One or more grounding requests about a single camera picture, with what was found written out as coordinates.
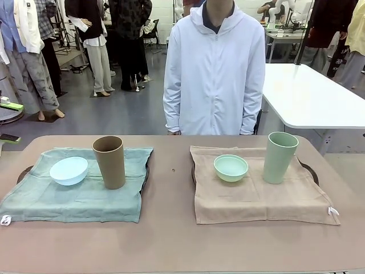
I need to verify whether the person in maroon jacket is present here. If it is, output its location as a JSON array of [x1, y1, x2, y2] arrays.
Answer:
[[296, 0, 359, 70]]

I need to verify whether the dark brown plastic tray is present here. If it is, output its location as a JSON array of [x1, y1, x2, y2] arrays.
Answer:
[[16, 147, 155, 198], [190, 162, 319, 188]]

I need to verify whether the black office chair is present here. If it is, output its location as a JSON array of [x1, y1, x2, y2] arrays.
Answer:
[[141, 18, 161, 54]]

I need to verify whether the person in white jacket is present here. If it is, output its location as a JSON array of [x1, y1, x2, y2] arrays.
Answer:
[[163, 0, 266, 136]]

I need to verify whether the mannequin in plaid shirt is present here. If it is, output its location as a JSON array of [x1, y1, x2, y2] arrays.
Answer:
[[35, 0, 64, 98]]

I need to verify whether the mannequin in white jacket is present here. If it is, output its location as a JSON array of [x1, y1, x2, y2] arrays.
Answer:
[[0, 0, 66, 119]]

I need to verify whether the person in black printed pants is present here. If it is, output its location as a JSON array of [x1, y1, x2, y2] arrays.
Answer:
[[327, 30, 348, 78]]

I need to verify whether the person's left forearm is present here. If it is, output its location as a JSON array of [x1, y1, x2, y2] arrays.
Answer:
[[240, 82, 266, 134]]

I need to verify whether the mannequin in dark vest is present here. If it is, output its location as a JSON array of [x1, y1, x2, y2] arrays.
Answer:
[[64, 0, 116, 98]]

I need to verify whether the background work table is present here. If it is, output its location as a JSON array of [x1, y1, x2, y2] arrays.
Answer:
[[263, 23, 311, 64]]

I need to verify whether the person's right forearm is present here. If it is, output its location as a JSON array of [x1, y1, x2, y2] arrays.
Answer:
[[163, 82, 185, 132]]

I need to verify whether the person in yellow shirt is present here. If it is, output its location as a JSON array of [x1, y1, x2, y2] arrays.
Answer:
[[339, 0, 365, 90]]

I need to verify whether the white side table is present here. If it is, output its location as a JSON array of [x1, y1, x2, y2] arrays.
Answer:
[[260, 63, 365, 157]]

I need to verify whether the light blue bowl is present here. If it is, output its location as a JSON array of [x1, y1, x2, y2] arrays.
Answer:
[[49, 156, 89, 187]]

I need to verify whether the brown tall cup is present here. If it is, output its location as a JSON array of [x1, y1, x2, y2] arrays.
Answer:
[[91, 135, 127, 190]]

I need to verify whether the light green tall cup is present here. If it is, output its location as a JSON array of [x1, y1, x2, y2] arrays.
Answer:
[[262, 131, 299, 185]]

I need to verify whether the green cloth mat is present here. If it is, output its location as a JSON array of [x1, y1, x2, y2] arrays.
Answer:
[[0, 147, 155, 227]]

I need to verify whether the light green bowl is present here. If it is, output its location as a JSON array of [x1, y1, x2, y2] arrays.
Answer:
[[213, 154, 249, 183]]

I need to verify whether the beige cloth mat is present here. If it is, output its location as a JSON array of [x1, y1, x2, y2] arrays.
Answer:
[[189, 145, 342, 227]]

